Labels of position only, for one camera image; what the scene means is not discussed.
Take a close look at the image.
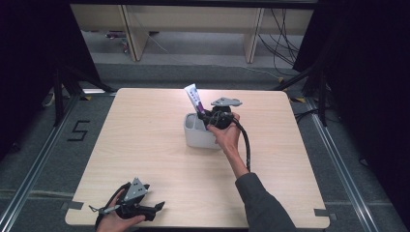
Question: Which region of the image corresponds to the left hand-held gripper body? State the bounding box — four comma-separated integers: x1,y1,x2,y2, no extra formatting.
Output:
118,177,156,221

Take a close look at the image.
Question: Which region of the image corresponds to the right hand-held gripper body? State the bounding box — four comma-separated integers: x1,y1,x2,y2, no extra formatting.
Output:
206,97,243,131

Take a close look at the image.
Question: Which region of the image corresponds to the grey toothbrush holder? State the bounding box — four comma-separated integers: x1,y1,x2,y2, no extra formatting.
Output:
183,112,224,150

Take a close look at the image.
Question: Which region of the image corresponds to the purple white toothpaste tube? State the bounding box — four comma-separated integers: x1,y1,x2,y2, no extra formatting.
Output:
184,83,208,118

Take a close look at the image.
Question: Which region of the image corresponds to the person's right hand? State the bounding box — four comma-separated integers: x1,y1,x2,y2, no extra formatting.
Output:
207,112,242,155

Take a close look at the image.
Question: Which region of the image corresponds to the person's left hand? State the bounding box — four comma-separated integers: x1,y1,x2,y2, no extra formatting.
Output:
96,188,147,232

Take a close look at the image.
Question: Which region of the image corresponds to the grey tape piece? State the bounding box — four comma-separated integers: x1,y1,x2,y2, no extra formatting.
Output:
60,200,85,212

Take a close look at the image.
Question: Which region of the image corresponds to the black metal stand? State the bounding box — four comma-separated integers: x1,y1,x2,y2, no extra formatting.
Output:
270,60,329,128
52,65,118,128

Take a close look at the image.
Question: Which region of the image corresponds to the small colourful clutter under desk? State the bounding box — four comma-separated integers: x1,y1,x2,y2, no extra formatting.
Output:
104,30,131,55

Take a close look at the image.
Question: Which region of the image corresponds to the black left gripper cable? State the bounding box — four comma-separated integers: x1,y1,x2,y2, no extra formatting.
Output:
88,182,132,230

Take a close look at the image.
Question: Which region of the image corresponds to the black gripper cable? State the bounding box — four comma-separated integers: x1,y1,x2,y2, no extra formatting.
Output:
88,182,132,230
229,116,252,174

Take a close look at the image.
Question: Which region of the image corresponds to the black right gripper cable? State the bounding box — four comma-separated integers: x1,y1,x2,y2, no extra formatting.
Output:
229,116,252,174

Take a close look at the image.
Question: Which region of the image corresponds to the bundle of black hanging cables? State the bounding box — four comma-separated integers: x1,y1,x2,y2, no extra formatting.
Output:
257,8,303,77

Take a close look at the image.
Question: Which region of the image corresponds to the aluminium floor rail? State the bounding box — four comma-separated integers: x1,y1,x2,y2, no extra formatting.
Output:
0,93,82,232
304,96,376,232

